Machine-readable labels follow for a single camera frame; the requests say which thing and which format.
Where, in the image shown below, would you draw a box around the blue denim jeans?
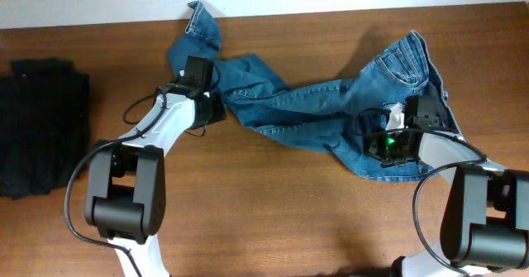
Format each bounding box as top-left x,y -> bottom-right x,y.
168,1 -> 460,182

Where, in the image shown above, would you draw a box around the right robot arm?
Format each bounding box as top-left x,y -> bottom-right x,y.
362,95 -> 528,276

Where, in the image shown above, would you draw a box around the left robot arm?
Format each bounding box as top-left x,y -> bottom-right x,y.
85,56 -> 226,276

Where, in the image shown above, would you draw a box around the black folded garment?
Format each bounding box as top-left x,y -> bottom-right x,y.
1,58 -> 90,199

